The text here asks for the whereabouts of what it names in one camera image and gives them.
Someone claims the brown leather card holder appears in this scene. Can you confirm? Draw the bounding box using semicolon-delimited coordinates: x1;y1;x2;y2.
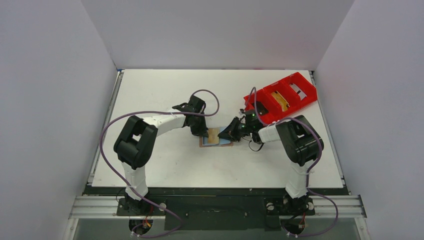
199;127;233;148

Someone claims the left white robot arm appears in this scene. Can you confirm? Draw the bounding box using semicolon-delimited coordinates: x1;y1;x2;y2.
113;96;209;215

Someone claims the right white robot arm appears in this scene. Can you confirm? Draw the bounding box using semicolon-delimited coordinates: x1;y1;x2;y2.
218;110;324;214

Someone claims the black card in bin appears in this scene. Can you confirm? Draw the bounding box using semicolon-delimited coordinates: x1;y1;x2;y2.
255;101;269;116

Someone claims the yellow card in bin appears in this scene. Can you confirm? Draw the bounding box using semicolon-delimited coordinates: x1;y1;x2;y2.
271;91;290;112

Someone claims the white card in bin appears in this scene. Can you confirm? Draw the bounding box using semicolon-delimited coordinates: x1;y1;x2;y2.
289;83;307;100

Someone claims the red three-compartment bin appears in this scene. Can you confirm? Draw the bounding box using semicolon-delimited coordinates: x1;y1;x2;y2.
244;72;318;124

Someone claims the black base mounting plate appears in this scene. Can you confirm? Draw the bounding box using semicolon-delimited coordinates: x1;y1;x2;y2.
116;187;315;233

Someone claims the aluminium frame rail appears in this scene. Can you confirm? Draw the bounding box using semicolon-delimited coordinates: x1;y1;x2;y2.
69;195;367;219

